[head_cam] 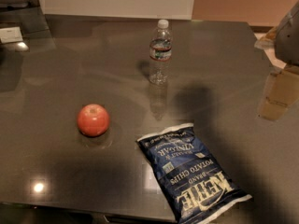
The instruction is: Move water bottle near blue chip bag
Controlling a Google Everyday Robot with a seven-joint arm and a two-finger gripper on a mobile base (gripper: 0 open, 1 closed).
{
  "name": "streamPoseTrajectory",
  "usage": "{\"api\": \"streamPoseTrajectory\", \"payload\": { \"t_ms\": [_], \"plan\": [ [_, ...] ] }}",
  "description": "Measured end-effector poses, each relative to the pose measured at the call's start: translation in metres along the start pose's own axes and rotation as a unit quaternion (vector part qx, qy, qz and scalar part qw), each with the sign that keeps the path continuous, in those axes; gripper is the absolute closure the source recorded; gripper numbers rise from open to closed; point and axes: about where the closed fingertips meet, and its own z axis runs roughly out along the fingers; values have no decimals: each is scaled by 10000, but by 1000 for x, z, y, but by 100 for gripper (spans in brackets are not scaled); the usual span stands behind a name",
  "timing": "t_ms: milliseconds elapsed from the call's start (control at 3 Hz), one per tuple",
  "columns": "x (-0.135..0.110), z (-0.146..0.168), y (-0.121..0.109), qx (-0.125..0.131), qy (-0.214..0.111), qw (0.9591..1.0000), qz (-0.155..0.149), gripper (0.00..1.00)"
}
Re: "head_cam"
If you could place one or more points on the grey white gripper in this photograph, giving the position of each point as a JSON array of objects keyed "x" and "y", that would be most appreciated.
[{"x": 288, "y": 37}]

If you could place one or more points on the clear plastic water bottle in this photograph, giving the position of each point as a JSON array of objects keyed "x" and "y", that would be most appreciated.
[{"x": 160, "y": 53}]

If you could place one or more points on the blue Kettle chip bag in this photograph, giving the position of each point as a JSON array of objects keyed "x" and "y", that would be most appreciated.
[{"x": 194, "y": 184}]

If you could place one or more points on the red apple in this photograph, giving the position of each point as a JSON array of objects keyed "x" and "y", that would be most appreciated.
[{"x": 93, "y": 120}]

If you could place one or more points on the white card on counter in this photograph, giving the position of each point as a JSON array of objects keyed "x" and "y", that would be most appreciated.
[{"x": 10, "y": 35}]

